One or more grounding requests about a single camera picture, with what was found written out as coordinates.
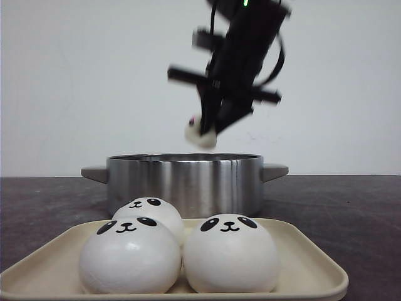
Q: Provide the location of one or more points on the stainless steel steamer pot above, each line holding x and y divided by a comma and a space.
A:
197, 184

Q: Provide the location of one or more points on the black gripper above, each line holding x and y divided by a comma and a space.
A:
227, 88

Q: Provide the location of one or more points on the panda bun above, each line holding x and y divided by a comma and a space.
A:
131, 255
157, 209
231, 253

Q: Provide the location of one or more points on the beige plastic tray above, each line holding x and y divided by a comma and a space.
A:
51, 272

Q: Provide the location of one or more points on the small white bun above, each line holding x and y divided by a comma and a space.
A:
193, 135

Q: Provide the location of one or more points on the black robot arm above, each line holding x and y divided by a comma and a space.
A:
254, 9

